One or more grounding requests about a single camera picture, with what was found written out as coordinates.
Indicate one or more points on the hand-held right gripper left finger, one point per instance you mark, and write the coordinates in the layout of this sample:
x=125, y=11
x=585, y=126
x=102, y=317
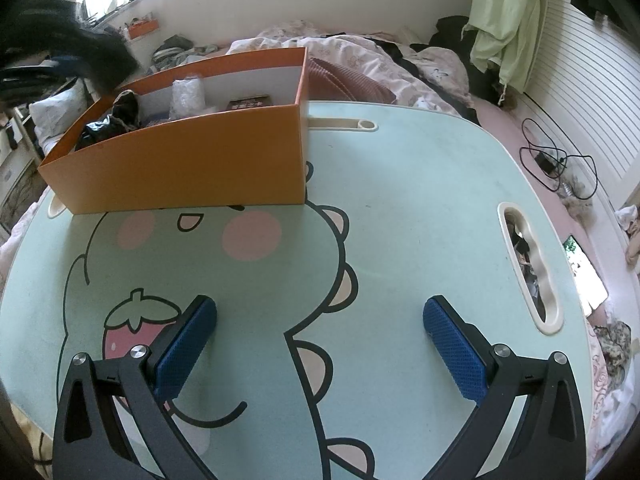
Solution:
x=185, y=350

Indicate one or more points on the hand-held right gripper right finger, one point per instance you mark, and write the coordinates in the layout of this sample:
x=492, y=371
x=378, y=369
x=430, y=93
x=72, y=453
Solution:
x=455, y=355

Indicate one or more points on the large orange cardboard box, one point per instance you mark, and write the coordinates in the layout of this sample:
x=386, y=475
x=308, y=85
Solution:
x=200, y=160

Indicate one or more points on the brown patterned cloth item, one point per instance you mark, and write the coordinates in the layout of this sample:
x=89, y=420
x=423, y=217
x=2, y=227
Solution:
x=248, y=102

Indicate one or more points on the green cartoon print desktop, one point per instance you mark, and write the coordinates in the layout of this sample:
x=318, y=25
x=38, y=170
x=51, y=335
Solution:
x=400, y=210

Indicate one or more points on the white pillow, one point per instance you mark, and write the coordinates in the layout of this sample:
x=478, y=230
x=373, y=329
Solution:
x=50, y=115

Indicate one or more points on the small orange windowsill box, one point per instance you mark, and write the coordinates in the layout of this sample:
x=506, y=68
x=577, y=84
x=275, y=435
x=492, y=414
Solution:
x=145, y=29

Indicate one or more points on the black lace-trimmed cloth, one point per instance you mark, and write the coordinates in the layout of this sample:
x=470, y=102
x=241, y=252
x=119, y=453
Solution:
x=107, y=127

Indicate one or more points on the grey clothes pile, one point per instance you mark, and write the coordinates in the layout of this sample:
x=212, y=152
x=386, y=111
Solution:
x=172, y=47

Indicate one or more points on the white drawer cabinet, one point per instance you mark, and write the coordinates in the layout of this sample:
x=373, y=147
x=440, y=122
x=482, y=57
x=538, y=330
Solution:
x=15, y=160

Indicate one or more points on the grey fuzzy plush item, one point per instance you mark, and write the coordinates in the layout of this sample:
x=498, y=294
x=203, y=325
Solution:
x=187, y=96

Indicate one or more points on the floral patterned cloth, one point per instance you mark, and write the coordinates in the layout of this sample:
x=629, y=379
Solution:
x=615, y=350

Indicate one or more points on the maroon ribbed pillow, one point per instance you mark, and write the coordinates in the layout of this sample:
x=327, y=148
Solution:
x=345, y=82

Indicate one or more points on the pink floral blanket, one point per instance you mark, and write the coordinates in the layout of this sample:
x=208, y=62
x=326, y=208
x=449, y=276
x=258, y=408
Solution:
x=350, y=55

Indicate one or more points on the white slatted panel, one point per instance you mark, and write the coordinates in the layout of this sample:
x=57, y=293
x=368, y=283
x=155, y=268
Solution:
x=575, y=60

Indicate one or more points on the black clothing heap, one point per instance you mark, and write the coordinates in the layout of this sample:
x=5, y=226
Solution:
x=450, y=30

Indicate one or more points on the light green hanging garment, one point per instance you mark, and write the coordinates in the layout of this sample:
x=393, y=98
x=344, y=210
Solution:
x=505, y=20

